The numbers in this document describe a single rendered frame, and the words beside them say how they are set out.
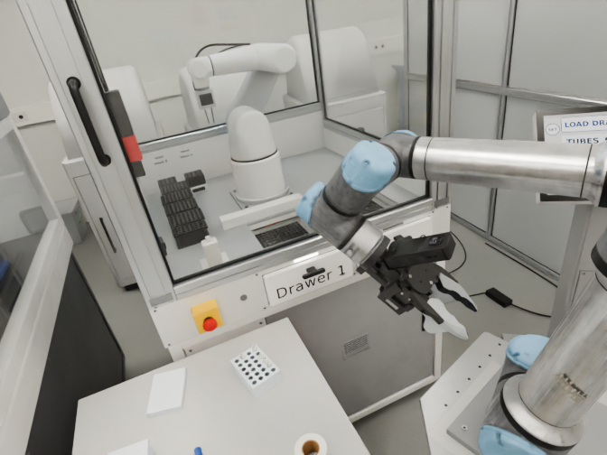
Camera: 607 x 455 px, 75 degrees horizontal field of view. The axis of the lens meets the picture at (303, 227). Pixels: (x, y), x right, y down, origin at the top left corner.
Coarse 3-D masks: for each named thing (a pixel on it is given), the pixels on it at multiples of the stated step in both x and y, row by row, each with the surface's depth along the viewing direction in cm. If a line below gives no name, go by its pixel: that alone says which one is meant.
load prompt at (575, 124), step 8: (568, 120) 127; (576, 120) 126; (584, 120) 126; (592, 120) 125; (600, 120) 124; (568, 128) 126; (576, 128) 126; (584, 128) 125; (592, 128) 125; (600, 128) 124
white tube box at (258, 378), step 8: (248, 352) 109; (256, 352) 108; (232, 360) 107; (240, 360) 106; (248, 360) 106; (256, 360) 106; (232, 368) 108; (240, 368) 104; (248, 368) 103; (256, 368) 103; (264, 368) 103; (272, 368) 103; (240, 376) 104; (248, 376) 101; (256, 376) 101; (264, 376) 100; (272, 376) 100; (280, 376) 102; (248, 384) 99; (256, 384) 99; (264, 384) 100; (272, 384) 101; (256, 392) 99; (264, 392) 100
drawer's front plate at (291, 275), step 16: (320, 256) 121; (336, 256) 123; (288, 272) 118; (304, 272) 120; (336, 272) 125; (352, 272) 128; (272, 288) 118; (288, 288) 120; (304, 288) 123; (272, 304) 120
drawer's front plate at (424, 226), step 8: (408, 224) 131; (416, 224) 131; (424, 224) 132; (432, 224) 133; (384, 232) 128; (392, 232) 128; (400, 232) 129; (408, 232) 131; (416, 232) 132; (424, 232) 134; (432, 232) 135; (392, 240) 129
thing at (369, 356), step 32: (352, 288) 135; (256, 320) 124; (320, 320) 136; (352, 320) 142; (384, 320) 149; (416, 320) 156; (192, 352) 120; (320, 352) 142; (352, 352) 148; (384, 352) 156; (416, 352) 165; (352, 384) 157; (384, 384) 165; (416, 384) 174; (352, 416) 164
